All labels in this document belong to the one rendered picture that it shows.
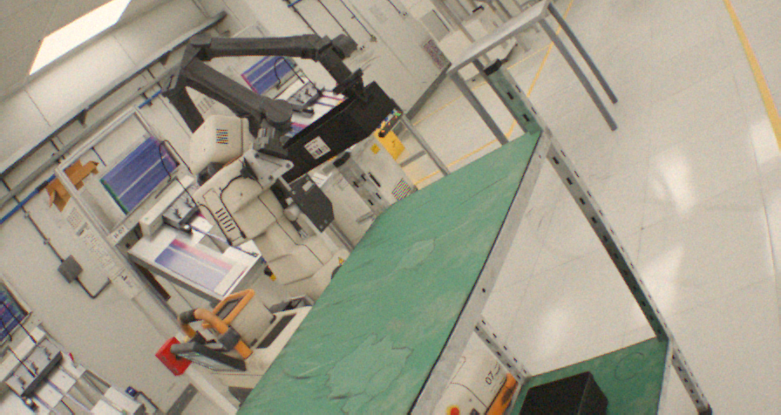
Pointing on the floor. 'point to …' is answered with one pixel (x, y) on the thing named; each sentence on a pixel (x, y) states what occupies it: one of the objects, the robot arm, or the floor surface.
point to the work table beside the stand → (512, 37)
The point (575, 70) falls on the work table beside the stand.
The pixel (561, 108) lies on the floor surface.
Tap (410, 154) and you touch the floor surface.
